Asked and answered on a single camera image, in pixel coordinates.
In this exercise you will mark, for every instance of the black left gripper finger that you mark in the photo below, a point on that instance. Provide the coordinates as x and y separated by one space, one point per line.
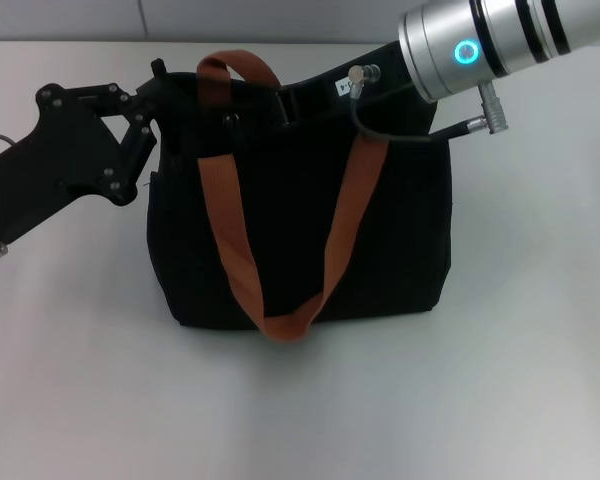
145 97
137 150

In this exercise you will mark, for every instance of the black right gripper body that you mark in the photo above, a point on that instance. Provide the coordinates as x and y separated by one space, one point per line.
375 100

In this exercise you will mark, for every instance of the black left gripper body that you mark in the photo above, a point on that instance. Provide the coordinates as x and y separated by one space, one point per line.
50 165

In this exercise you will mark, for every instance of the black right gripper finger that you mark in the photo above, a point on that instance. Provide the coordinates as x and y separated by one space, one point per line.
287 107

